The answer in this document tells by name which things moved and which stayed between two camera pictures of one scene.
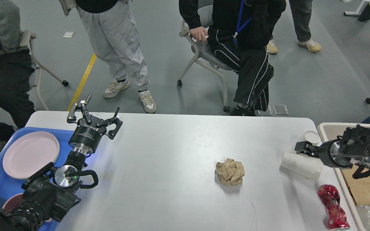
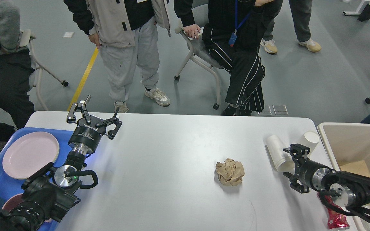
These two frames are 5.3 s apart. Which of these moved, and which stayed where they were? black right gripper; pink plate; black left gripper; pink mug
Moved: black right gripper
Stayed: black left gripper; pink mug; pink plate
